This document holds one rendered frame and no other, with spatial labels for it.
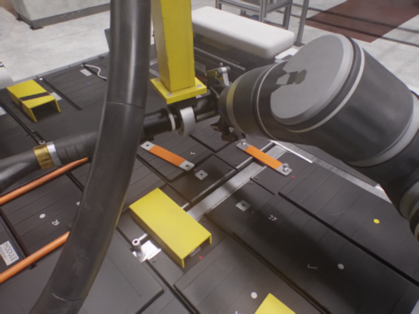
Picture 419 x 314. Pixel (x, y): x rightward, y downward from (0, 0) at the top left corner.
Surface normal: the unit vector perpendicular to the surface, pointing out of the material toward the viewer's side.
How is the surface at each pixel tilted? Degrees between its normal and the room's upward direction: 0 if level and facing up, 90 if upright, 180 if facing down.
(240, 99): 73
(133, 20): 50
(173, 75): 90
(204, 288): 0
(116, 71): 46
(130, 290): 0
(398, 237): 0
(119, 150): 56
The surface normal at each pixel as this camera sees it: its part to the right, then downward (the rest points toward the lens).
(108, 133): -0.25, -0.06
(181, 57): 0.48, 0.58
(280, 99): -0.87, -0.33
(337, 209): -0.02, -0.74
